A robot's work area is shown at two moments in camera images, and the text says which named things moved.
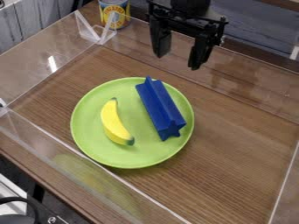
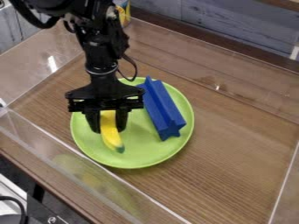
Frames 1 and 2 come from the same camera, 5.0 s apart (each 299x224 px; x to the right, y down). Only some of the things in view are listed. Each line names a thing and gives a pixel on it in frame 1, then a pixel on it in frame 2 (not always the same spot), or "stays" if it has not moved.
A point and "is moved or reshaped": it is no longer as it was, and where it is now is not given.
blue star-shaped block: x=163 y=108 stays
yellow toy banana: x=112 y=126 is moved or reshaped
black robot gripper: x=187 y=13 → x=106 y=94
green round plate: x=150 y=150 stays
